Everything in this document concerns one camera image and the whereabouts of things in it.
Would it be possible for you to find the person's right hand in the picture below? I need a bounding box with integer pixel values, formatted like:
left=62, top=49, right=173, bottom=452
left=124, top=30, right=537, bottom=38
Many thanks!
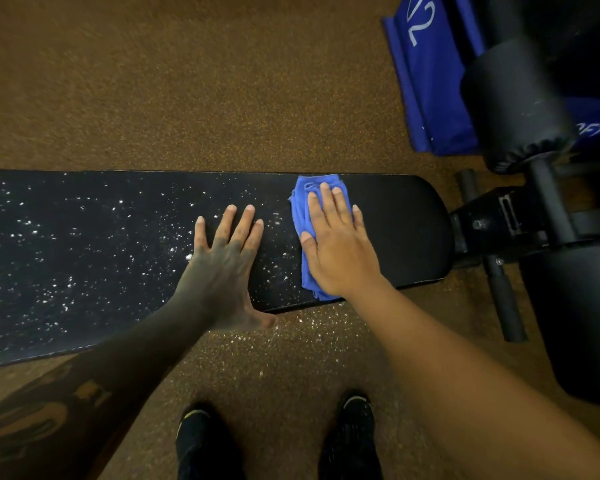
left=300, top=182, right=391, bottom=301

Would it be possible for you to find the person's left hand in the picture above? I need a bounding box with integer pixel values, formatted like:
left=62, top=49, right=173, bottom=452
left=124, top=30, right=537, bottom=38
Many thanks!
left=172, top=205, right=279, bottom=333

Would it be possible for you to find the blue microfibre cloth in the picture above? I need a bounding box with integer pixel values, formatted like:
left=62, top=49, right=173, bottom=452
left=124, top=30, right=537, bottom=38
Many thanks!
left=288, top=174, right=354, bottom=302

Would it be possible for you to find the person's right forearm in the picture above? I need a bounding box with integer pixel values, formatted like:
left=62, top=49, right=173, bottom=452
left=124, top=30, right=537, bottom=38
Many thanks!
left=346, top=277, right=600, bottom=480

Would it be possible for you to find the person's left forearm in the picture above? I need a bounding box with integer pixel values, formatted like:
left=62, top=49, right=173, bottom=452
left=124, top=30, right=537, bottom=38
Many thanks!
left=0, top=294, right=217, bottom=480

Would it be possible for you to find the black padded bench seat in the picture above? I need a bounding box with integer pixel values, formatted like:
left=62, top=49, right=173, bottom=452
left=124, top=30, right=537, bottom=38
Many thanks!
left=0, top=169, right=455, bottom=370

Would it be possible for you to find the person's left black shoe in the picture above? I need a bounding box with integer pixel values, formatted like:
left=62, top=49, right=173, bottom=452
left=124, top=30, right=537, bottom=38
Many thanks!
left=175, top=403, right=247, bottom=480

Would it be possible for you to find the person's black shoe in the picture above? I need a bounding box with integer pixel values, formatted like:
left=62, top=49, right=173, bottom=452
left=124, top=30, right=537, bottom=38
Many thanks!
left=318, top=391, right=384, bottom=480
left=175, top=403, right=247, bottom=480

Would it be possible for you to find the person's right black shoe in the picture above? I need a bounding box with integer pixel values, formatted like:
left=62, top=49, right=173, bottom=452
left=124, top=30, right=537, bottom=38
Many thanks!
left=318, top=391, right=384, bottom=480

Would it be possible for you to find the black foam roller pad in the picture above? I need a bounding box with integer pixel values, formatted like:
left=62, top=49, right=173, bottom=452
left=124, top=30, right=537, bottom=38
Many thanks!
left=460, top=35, right=579, bottom=175
left=519, top=244, right=600, bottom=414

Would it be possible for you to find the black metal bench frame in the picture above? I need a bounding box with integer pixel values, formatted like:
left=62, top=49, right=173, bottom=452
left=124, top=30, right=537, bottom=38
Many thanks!
left=449, top=156, right=600, bottom=344

